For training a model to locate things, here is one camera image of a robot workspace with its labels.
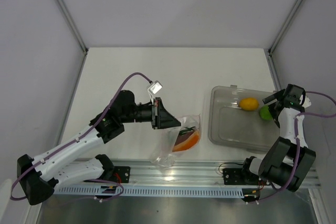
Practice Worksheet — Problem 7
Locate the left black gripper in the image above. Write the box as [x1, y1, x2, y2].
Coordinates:
[121, 97, 181, 130]

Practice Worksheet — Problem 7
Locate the green round fruit toy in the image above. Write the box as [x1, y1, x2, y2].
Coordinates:
[259, 105, 273, 121]

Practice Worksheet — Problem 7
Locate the yellow lemon toy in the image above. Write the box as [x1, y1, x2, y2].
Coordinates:
[238, 98, 259, 111]

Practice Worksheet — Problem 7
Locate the green scallion toy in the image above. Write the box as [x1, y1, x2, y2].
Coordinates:
[179, 127, 196, 135]

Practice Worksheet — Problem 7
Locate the clear pink zip bag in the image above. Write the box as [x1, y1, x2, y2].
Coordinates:
[150, 114, 202, 170]

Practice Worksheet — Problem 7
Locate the red meat slice toy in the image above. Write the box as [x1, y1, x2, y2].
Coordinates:
[172, 128, 201, 152]

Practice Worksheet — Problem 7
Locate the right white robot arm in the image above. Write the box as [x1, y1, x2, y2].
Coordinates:
[239, 84, 316, 192]

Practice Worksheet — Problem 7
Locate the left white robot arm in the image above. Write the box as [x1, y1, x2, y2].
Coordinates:
[17, 90, 181, 206]

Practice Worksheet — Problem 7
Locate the clear plastic food container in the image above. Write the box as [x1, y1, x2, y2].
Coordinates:
[208, 86, 296, 153]

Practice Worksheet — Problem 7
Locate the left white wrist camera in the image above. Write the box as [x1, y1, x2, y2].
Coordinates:
[147, 80, 163, 103]

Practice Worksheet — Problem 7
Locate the aluminium mounting rail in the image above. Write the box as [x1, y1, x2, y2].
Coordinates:
[35, 159, 321, 189]

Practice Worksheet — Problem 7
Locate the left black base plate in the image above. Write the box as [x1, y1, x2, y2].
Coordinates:
[107, 166, 131, 184]

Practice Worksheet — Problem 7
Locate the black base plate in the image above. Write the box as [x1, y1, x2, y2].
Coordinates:
[218, 162, 270, 186]
[107, 166, 131, 184]

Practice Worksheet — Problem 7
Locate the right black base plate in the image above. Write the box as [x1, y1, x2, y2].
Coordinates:
[218, 162, 270, 186]

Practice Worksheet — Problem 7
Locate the white slotted cable duct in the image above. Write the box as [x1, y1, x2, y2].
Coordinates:
[55, 185, 244, 198]

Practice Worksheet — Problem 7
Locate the right aluminium frame post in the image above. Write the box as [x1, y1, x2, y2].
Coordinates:
[268, 0, 305, 56]

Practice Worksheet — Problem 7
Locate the aluminium frame post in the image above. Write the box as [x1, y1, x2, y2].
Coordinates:
[54, 0, 88, 54]
[268, 0, 305, 56]

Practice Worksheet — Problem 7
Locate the left aluminium frame post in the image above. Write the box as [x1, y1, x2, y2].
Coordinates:
[54, 0, 88, 54]

